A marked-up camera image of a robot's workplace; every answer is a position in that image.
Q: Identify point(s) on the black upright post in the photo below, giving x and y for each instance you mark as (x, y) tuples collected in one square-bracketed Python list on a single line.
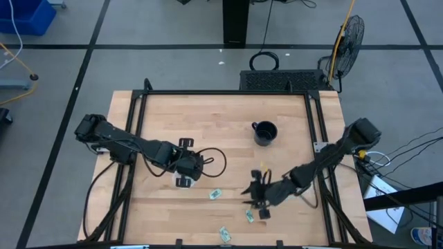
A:
[(235, 20)]

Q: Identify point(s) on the black aluminium table frame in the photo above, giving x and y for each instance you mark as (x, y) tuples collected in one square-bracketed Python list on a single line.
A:
[(221, 92)]

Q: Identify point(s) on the black metal beam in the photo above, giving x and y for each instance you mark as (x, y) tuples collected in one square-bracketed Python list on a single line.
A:
[(405, 197)]

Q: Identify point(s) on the grey stand base bar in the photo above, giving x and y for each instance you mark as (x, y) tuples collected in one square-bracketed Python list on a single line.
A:
[(14, 84)]

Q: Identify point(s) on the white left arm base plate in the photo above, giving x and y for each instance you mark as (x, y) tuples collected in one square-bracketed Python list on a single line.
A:
[(100, 150)]

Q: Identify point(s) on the black floor fan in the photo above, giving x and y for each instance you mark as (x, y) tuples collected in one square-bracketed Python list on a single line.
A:
[(347, 45)]

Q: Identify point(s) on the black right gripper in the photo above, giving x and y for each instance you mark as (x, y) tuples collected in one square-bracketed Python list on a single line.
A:
[(273, 193)]

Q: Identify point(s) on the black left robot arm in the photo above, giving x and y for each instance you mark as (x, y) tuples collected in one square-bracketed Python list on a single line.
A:
[(114, 136)]

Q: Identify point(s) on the black perforated computer case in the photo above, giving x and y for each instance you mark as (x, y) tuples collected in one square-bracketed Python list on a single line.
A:
[(280, 80)]

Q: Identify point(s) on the green white sweetener packet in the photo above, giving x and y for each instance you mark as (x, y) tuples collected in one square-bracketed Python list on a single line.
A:
[(215, 194), (249, 216), (225, 234)]

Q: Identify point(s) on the dark blue mug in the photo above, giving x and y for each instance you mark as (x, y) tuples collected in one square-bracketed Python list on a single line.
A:
[(266, 133)]

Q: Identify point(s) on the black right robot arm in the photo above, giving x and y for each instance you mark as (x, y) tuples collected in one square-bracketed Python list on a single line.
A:
[(328, 155)]

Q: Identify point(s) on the black object at floor edge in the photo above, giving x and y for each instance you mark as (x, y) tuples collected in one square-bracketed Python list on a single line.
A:
[(4, 115)]

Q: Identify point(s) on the black frame clamp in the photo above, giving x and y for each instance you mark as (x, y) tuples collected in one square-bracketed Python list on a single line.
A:
[(279, 243), (179, 242)]

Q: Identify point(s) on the grey metal mounting plate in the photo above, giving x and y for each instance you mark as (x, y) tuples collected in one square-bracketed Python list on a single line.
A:
[(319, 147)]

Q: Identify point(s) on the white paper booklet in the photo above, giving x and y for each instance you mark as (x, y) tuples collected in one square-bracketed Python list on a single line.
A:
[(384, 204)]

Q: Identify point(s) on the blue white shoe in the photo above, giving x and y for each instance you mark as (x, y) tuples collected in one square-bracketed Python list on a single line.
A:
[(421, 236)]

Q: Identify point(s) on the blue plastic crate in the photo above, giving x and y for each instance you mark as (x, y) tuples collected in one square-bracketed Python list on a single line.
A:
[(27, 17)]

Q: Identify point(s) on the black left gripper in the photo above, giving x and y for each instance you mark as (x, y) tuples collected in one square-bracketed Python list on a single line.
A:
[(190, 166)]

